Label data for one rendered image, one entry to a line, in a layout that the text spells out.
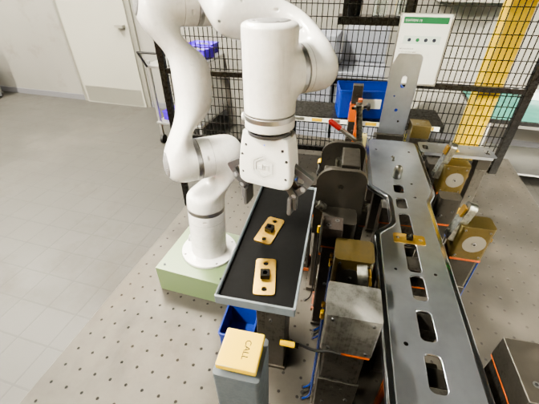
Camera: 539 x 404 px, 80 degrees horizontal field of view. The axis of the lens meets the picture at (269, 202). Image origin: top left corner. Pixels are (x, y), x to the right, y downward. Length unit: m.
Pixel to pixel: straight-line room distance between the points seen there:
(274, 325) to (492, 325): 0.73
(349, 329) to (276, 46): 0.49
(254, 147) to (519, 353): 0.62
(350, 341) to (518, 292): 0.88
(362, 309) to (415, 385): 0.17
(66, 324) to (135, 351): 1.16
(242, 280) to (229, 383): 0.16
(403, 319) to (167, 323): 0.71
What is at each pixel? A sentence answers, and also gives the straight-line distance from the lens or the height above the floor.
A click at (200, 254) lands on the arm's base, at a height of 0.83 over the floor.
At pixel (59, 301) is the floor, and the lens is 2.37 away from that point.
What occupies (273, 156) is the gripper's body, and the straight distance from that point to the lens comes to 0.55.
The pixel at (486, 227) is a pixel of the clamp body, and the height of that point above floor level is 1.04.
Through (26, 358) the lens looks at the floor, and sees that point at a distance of 2.20.
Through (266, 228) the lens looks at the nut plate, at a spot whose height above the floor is 1.17.
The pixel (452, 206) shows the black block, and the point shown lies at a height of 0.96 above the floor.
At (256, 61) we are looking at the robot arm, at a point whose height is 1.51.
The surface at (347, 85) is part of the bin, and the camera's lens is 1.76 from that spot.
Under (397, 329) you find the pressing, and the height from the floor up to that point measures 1.00.
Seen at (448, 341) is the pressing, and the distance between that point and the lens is 0.80.
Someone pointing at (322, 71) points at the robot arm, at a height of 1.48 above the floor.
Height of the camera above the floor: 1.61
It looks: 36 degrees down
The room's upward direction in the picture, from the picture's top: straight up
